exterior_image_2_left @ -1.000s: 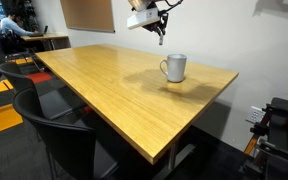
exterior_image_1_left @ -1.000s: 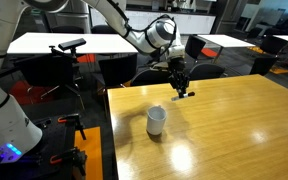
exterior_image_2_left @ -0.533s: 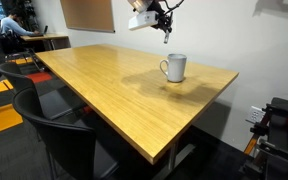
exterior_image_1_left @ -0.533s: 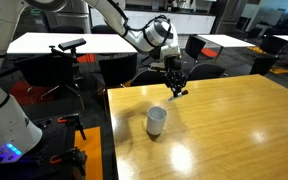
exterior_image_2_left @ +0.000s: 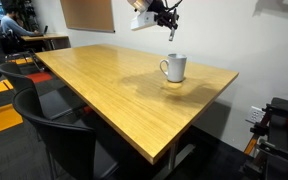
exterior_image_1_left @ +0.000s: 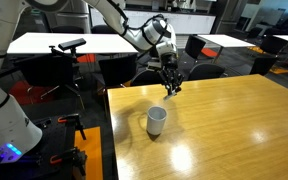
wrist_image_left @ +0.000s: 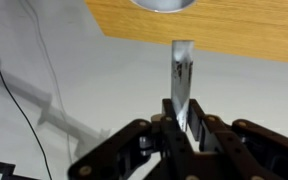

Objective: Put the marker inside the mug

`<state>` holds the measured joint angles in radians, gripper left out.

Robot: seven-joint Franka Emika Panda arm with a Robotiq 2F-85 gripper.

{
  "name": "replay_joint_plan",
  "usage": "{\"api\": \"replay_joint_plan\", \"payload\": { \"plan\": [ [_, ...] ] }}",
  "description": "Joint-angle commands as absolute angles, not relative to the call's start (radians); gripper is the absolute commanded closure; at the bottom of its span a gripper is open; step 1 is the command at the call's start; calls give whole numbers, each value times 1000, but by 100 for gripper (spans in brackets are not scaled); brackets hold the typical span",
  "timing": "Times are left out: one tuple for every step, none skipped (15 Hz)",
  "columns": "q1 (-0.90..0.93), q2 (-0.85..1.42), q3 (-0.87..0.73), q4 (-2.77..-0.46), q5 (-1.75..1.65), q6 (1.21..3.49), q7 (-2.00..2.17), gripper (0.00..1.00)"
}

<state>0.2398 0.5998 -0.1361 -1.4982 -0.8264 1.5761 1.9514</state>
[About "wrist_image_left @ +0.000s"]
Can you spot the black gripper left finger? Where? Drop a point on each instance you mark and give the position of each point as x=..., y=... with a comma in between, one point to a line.
x=170, y=143

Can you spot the white ceramic mug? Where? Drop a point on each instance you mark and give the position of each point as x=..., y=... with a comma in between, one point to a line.
x=164, y=5

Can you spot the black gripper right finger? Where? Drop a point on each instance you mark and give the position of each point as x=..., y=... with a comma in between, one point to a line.
x=237, y=146

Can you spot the white marker with black cap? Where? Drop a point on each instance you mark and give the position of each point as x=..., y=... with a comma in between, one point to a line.
x=182, y=90

